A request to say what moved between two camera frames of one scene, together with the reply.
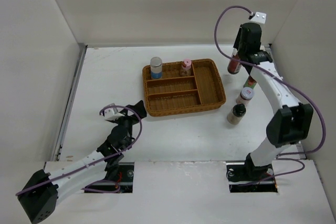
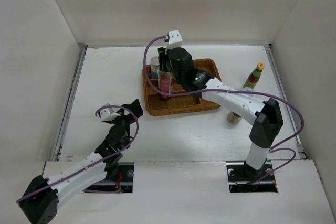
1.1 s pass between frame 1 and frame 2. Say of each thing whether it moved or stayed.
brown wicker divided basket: stayed
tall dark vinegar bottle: moved
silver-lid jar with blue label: stayed
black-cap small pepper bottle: stayed
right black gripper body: moved
